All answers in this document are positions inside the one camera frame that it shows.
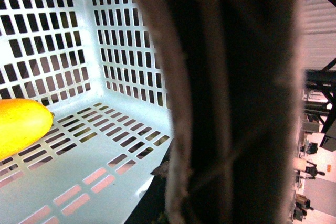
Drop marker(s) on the brown basket handle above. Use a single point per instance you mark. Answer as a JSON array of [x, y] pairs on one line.
[[233, 74]]

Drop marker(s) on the yellow mango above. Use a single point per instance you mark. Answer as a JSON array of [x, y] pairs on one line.
[[23, 122]]

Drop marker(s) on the light blue plastic basket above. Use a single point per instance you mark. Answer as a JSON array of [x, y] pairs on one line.
[[93, 64]]

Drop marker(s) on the felt-covered left gripper finger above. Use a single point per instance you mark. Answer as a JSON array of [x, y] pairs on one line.
[[162, 170]]

